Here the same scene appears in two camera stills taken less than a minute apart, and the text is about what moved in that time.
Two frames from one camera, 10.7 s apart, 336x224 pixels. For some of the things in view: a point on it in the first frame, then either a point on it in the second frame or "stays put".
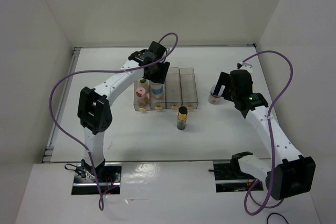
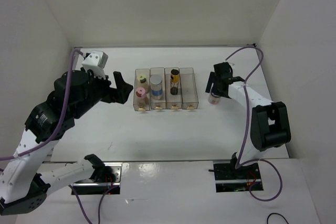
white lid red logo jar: x=214 y=99 stays put
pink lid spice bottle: x=142 y=98 stays put
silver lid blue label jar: x=157 y=89 stays put
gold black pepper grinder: x=181 y=117 → x=174 y=82
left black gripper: x=160 y=77 → x=119 y=94
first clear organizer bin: x=142 y=95 stays put
